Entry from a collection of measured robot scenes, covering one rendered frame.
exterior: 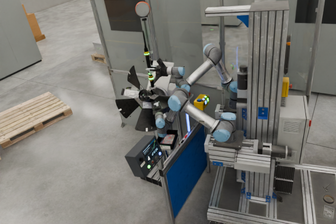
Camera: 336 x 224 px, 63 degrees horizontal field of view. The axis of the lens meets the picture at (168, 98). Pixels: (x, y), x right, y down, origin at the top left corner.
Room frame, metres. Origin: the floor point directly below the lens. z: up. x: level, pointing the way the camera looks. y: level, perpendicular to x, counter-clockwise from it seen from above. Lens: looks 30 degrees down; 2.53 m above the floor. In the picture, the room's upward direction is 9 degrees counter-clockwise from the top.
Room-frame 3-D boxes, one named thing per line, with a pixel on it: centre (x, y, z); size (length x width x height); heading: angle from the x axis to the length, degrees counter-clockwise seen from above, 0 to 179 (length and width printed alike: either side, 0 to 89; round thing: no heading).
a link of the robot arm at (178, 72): (2.23, -0.13, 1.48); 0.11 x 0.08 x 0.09; 65
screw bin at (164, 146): (2.10, 0.07, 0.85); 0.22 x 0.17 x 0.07; 161
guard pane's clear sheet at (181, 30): (2.94, -0.29, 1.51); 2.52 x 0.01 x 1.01; 55
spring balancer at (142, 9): (3.07, 0.13, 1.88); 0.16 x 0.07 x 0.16; 90
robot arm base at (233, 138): (1.76, -0.45, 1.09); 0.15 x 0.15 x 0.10
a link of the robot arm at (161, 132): (1.96, 0.09, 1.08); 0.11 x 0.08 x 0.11; 148
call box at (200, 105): (2.39, -0.34, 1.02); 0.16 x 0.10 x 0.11; 145
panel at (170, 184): (2.06, -0.11, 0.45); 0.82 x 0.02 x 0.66; 145
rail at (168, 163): (2.06, -0.11, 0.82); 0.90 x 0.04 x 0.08; 145
